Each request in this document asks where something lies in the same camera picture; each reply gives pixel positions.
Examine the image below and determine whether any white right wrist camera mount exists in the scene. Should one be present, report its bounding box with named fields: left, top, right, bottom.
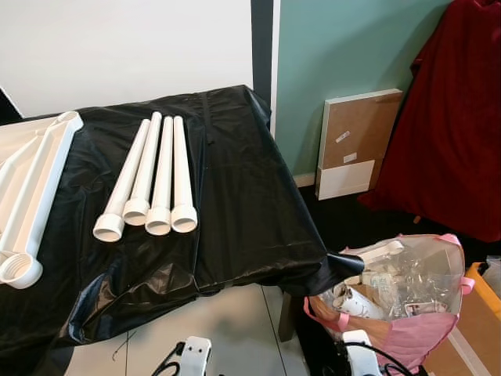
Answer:
left=341, top=329, right=382, bottom=376

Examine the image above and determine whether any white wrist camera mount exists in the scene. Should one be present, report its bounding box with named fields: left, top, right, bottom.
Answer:
left=178, top=336, right=214, bottom=376
left=341, top=329, right=382, bottom=376

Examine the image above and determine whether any dark grey wall trim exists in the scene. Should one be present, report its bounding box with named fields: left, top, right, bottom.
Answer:
left=250, top=0, right=276, bottom=110

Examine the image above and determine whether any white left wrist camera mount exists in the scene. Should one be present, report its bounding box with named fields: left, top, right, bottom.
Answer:
left=178, top=336, right=214, bottom=376

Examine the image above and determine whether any black plastic table cover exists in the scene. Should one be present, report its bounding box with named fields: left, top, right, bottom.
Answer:
left=0, top=85, right=366, bottom=376

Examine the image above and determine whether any orange edged cardboard box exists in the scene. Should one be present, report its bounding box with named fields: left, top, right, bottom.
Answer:
left=423, top=262, right=501, bottom=376

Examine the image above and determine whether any grey crumpled cloth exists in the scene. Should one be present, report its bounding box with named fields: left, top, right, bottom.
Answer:
left=481, top=257, right=501, bottom=295

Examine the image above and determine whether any pink clear plastic bag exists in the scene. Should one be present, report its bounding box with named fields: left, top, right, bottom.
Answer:
left=304, top=233, right=476, bottom=374

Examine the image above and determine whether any dark red cloth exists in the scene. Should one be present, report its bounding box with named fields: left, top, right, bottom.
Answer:
left=359, top=0, right=501, bottom=244

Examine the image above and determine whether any white framed brown board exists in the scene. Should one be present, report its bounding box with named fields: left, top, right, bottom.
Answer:
left=315, top=88, right=404, bottom=201

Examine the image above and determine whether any white plastic bottle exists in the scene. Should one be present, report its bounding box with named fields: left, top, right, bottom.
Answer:
left=333, top=284, right=386, bottom=320

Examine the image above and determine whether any white plastic table leg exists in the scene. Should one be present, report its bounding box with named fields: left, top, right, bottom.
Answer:
left=92, top=118, right=151, bottom=243
left=170, top=115, right=199, bottom=234
left=122, top=111, right=164, bottom=227
left=145, top=115, right=175, bottom=237

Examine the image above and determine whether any white flat plastic piece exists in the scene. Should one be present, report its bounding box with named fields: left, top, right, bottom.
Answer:
left=344, top=240, right=406, bottom=267

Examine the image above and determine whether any white plastic table top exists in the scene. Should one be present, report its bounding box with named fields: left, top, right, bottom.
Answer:
left=0, top=110, right=85, bottom=291

